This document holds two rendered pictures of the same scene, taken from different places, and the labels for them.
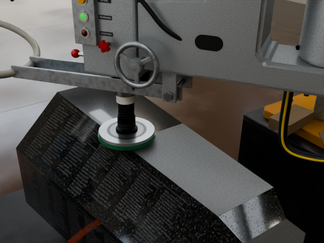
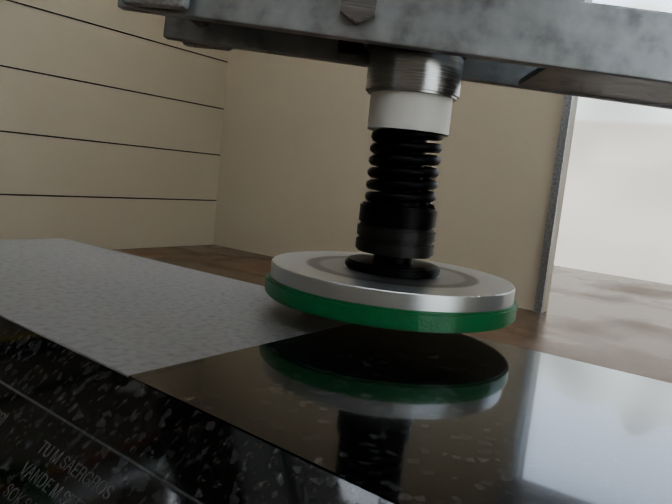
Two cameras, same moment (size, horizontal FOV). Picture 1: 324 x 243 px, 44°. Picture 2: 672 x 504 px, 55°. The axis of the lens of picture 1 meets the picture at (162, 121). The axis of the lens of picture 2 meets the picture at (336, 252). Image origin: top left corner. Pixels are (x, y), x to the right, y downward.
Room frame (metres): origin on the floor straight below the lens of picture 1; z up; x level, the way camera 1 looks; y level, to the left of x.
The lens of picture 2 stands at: (1.85, -0.10, 0.95)
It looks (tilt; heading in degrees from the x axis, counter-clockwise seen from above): 7 degrees down; 161
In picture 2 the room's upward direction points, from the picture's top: 6 degrees clockwise
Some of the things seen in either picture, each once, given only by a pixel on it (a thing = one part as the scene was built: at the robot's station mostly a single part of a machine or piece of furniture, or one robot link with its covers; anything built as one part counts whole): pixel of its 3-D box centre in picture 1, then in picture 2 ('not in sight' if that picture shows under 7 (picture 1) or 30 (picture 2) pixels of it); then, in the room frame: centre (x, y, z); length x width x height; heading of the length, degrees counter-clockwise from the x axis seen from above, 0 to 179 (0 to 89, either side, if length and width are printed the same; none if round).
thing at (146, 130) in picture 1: (127, 130); (391, 276); (1.33, 0.13, 0.86); 0.21 x 0.21 x 0.01
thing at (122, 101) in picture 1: (125, 96); (410, 111); (1.33, 0.13, 1.01); 0.07 x 0.07 x 0.04
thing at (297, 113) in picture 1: (291, 119); not in sight; (1.55, -0.57, 0.81); 0.20 x 0.10 x 0.05; 132
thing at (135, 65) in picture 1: (141, 61); not in sight; (1.18, 0.07, 1.20); 0.15 x 0.10 x 0.15; 68
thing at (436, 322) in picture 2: (127, 131); (390, 281); (1.33, 0.13, 0.86); 0.22 x 0.22 x 0.04
